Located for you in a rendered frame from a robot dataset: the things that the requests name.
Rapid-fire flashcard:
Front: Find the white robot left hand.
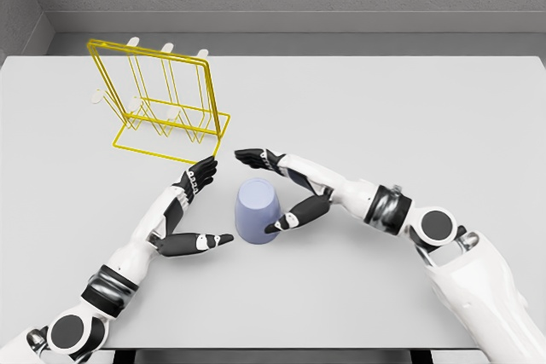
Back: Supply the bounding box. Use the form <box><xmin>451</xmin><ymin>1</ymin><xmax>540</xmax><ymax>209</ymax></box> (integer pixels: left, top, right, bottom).
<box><xmin>127</xmin><ymin>155</ymin><xmax>235</xmax><ymax>261</ymax></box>

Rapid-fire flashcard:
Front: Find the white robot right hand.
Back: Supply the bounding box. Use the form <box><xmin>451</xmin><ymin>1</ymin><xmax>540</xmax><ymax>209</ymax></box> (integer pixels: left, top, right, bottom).
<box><xmin>234</xmin><ymin>147</ymin><xmax>357</xmax><ymax>235</ymax></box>

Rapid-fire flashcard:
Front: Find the lavender plastic cup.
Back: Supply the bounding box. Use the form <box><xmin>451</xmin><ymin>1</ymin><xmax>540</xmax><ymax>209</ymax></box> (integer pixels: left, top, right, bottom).
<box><xmin>234</xmin><ymin>177</ymin><xmax>283</xmax><ymax>246</ymax></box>

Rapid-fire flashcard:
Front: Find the yellow wire cup holder rack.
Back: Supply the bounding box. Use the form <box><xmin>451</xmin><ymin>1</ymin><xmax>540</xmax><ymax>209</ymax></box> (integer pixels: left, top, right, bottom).
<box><xmin>86</xmin><ymin>35</ymin><xmax>232</xmax><ymax>166</ymax></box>

